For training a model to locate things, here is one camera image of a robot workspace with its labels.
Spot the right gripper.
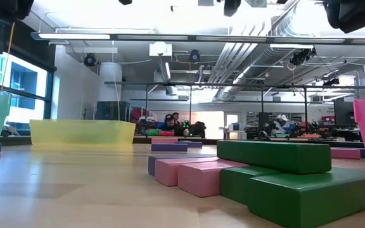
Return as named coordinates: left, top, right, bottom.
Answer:
left=323, top=0, right=365, bottom=34

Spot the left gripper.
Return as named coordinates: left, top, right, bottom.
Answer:
left=0, top=0, right=35, bottom=22

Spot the rig LED light bar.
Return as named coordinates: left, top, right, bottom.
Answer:
left=30, top=30, right=365, bottom=46

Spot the white ceiling box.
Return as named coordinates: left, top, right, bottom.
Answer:
left=148, top=41, right=173, bottom=58

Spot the white round pillar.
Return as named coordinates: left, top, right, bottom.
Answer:
left=99, top=61, right=123, bottom=103

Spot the black computer monitor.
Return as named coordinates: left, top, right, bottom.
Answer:
left=333, top=101, right=356, bottom=126

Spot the black equipment case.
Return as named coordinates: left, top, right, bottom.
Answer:
left=95, top=101, right=131, bottom=122

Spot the cluttered background workbench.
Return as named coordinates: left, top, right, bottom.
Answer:
left=220, top=120, right=361, bottom=143

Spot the yellow plastic bin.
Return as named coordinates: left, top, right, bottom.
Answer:
left=29, top=119, right=136, bottom=146

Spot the silver ceiling duct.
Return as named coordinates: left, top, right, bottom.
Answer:
left=207, top=0, right=300, bottom=102

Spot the black hanging camera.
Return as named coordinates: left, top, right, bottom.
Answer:
left=83, top=53, right=98, bottom=68
left=188, top=49, right=202, bottom=63

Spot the black metal workstation frame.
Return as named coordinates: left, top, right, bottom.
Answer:
left=104, top=80, right=365, bottom=140

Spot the black aluminium table frame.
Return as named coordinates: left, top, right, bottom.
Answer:
left=0, top=135, right=365, bottom=153

